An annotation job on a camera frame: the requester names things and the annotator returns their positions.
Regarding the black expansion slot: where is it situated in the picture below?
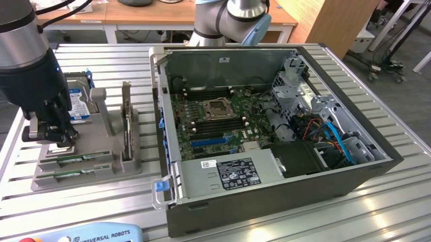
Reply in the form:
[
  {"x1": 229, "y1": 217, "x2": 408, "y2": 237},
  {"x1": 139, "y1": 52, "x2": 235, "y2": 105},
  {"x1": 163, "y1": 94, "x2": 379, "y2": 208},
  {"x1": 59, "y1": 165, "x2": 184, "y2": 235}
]
[{"x1": 188, "y1": 131, "x2": 224, "y2": 141}]

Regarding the wheeled stand base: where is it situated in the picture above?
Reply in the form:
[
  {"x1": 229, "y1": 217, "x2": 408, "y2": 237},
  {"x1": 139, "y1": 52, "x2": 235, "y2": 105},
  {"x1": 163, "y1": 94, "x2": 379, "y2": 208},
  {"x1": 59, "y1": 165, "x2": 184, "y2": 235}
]
[{"x1": 367, "y1": 59, "x2": 408, "y2": 83}]

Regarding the wooden desk with white frame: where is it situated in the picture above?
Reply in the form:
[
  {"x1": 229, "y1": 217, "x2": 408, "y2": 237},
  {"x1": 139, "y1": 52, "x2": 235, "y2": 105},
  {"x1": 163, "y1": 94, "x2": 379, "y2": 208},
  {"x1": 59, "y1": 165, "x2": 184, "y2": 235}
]
[{"x1": 36, "y1": 0, "x2": 299, "y2": 45}]

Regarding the grey parts rack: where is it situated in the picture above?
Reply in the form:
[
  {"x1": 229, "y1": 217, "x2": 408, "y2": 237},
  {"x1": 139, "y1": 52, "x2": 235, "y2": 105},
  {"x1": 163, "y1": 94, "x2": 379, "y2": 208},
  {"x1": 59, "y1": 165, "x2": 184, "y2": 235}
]
[{"x1": 29, "y1": 72, "x2": 144, "y2": 193}]

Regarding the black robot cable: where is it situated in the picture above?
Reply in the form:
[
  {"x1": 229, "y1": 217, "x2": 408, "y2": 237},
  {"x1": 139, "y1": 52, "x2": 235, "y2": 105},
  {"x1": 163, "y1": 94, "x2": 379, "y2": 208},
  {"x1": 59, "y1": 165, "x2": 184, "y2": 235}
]
[{"x1": 32, "y1": 0, "x2": 92, "y2": 29}]

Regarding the graphics card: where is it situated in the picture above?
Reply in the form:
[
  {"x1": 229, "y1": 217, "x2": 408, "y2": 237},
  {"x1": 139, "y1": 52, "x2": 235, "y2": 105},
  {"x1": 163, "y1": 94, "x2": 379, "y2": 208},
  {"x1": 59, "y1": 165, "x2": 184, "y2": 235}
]
[{"x1": 119, "y1": 80, "x2": 135, "y2": 162}]

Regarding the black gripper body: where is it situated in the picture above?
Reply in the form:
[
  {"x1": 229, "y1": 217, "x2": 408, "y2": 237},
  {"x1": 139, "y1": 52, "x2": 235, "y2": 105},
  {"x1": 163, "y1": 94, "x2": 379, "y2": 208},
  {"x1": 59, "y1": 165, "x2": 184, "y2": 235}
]
[{"x1": 0, "y1": 49, "x2": 73, "y2": 121}]

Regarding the hard disk with blue label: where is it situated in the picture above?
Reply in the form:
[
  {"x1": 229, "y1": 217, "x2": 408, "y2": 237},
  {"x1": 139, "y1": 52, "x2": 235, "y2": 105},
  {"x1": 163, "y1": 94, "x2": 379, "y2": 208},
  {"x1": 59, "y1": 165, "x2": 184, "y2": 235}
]
[{"x1": 64, "y1": 68, "x2": 95, "y2": 125}]

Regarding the blue expansion slot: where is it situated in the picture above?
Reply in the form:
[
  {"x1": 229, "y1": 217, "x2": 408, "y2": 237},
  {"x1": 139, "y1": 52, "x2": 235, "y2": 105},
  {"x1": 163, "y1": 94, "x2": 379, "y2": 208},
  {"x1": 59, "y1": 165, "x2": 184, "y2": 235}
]
[{"x1": 189, "y1": 137, "x2": 227, "y2": 147}]

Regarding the blue flat wire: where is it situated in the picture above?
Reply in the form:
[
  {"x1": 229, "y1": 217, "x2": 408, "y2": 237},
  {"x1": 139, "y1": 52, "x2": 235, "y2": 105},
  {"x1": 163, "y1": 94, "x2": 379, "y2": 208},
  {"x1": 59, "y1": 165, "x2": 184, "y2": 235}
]
[{"x1": 322, "y1": 122, "x2": 354, "y2": 165}]

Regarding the red orange wire bundle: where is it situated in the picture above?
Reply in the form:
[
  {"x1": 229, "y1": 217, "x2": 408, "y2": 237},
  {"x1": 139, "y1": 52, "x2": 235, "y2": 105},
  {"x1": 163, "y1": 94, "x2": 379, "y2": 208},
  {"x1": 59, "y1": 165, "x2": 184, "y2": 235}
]
[{"x1": 302, "y1": 118, "x2": 342, "y2": 152}]

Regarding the wooden cabinet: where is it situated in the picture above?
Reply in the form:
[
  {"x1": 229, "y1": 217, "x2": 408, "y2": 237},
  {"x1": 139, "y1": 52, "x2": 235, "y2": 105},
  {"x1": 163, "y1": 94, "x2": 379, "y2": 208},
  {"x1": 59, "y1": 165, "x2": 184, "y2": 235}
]
[{"x1": 288, "y1": 0, "x2": 382, "y2": 59}]

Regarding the white table frame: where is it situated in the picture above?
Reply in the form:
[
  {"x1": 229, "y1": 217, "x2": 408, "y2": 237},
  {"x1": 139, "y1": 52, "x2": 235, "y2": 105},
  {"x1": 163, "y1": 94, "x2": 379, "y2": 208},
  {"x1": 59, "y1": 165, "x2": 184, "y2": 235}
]
[{"x1": 367, "y1": 0, "x2": 431, "y2": 74}]

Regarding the grey power supply unit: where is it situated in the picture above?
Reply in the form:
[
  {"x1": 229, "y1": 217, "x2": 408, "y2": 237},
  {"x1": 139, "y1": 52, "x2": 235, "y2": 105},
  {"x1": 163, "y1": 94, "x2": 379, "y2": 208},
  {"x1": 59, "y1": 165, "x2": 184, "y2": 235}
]
[{"x1": 179, "y1": 148, "x2": 284, "y2": 199}]

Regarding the CPU socket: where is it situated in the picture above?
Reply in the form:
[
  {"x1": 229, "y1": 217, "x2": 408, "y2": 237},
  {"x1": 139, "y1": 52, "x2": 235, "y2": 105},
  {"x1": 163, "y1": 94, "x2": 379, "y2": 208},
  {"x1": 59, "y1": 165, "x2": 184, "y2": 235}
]
[{"x1": 199, "y1": 96, "x2": 238, "y2": 121}]

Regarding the Universal Robots teach pendant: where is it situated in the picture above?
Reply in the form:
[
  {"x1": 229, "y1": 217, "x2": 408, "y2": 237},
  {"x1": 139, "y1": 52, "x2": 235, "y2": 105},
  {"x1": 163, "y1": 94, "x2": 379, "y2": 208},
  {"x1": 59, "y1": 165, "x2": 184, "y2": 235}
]
[{"x1": 19, "y1": 221, "x2": 143, "y2": 242}]

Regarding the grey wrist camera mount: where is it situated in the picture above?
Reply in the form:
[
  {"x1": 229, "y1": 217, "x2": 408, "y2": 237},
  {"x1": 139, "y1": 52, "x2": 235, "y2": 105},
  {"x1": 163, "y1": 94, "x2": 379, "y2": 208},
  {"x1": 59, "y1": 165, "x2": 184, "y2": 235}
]
[{"x1": 21, "y1": 110, "x2": 45, "y2": 142}]

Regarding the black RAM slot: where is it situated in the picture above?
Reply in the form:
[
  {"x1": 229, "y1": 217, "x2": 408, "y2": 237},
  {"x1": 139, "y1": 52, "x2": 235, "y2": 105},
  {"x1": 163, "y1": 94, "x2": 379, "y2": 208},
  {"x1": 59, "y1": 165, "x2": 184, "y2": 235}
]
[
  {"x1": 192, "y1": 124, "x2": 248, "y2": 131},
  {"x1": 187, "y1": 86, "x2": 232, "y2": 92},
  {"x1": 187, "y1": 90, "x2": 233, "y2": 95},
  {"x1": 187, "y1": 93, "x2": 233, "y2": 99},
  {"x1": 193, "y1": 126, "x2": 250, "y2": 134},
  {"x1": 191, "y1": 117, "x2": 246, "y2": 125},
  {"x1": 192, "y1": 120, "x2": 247, "y2": 128}
]

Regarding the green RAM stick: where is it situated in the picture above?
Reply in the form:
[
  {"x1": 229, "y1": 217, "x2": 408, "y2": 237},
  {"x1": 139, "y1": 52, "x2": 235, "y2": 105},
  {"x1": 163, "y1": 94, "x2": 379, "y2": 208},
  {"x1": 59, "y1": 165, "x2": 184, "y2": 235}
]
[
  {"x1": 52, "y1": 168, "x2": 112, "y2": 180},
  {"x1": 56, "y1": 154, "x2": 112, "y2": 165}
]

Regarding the silver disk bay cage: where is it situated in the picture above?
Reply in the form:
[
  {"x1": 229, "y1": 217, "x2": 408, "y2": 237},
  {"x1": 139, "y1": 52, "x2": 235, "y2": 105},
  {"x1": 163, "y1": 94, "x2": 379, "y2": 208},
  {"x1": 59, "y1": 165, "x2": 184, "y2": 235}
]
[{"x1": 270, "y1": 57, "x2": 339, "y2": 142}]

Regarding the green motherboard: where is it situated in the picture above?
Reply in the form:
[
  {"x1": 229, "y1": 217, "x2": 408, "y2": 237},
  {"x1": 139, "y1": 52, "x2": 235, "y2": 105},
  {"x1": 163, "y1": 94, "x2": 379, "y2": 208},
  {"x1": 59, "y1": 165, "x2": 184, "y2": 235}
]
[{"x1": 169, "y1": 86, "x2": 280, "y2": 161}]

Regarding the black open PC case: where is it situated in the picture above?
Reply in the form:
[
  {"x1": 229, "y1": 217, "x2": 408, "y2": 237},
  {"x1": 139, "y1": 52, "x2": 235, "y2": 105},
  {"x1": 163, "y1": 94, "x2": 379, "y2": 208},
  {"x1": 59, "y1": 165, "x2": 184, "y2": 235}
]
[{"x1": 148, "y1": 45, "x2": 404, "y2": 239}]

